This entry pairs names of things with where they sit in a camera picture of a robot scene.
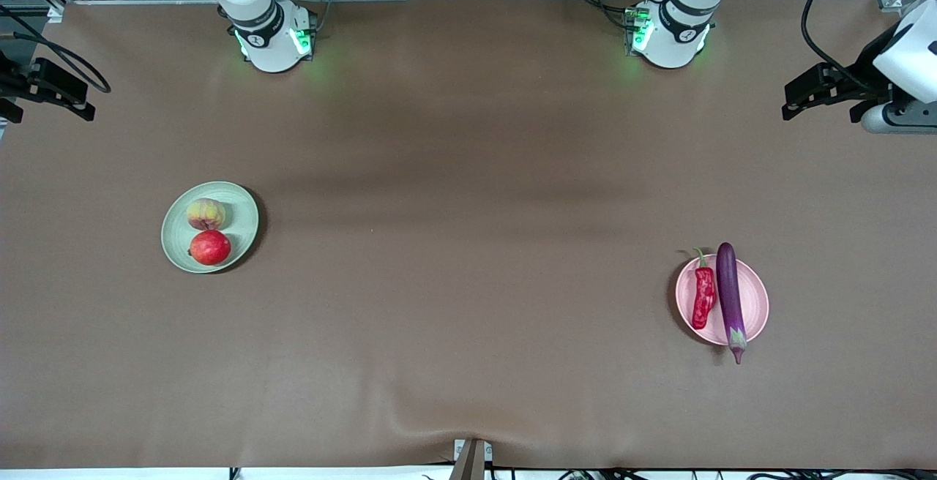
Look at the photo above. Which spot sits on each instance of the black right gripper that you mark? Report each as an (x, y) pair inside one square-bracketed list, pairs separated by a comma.
[(9, 79)]

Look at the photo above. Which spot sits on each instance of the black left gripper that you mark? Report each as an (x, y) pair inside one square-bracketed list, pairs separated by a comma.
[(861, 72)]

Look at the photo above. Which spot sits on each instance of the yellow-pink peach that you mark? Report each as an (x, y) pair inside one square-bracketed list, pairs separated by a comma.
[(205, 214)]

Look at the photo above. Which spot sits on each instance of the red pomegranate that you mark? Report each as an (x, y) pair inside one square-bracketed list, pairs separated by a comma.
[(210, 248)]

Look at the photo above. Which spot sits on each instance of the purple eggplant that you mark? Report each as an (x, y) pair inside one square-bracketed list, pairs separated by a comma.
[(730, 297)]

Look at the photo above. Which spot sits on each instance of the red chili pepper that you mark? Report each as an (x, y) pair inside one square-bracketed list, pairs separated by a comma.
[(703, 297)]

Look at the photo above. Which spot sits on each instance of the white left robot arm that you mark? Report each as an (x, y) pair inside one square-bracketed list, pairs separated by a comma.
[(677, 34)]

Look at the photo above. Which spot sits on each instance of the light green round plate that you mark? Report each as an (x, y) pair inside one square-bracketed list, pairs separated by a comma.
[(241, 209)]

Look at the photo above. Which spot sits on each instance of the pink round plate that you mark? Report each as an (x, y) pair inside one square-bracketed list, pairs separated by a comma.
[(754, 304)]

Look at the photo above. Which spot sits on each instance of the brown table cloth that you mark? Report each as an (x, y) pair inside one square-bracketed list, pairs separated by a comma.
[(439, 377)]

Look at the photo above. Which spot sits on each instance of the metal table clamp bracket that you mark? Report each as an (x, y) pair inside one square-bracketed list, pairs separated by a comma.
[(472, 459)]

